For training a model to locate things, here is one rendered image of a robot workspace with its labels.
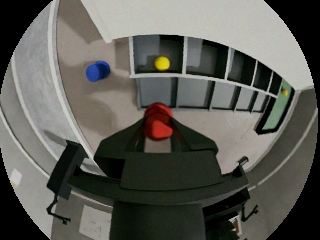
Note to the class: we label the blue plug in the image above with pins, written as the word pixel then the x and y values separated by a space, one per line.
pixel 97 71

